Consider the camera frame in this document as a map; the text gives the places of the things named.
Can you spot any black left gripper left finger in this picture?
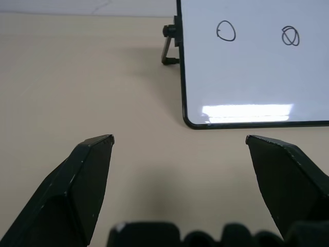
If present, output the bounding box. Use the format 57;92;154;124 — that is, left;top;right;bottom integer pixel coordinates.
0;134;115;247

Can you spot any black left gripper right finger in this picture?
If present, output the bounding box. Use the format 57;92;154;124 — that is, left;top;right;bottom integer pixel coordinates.
246;134;329;241

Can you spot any white board with black frame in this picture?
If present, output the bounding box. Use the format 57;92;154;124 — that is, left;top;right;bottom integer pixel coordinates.
161;0;329;130

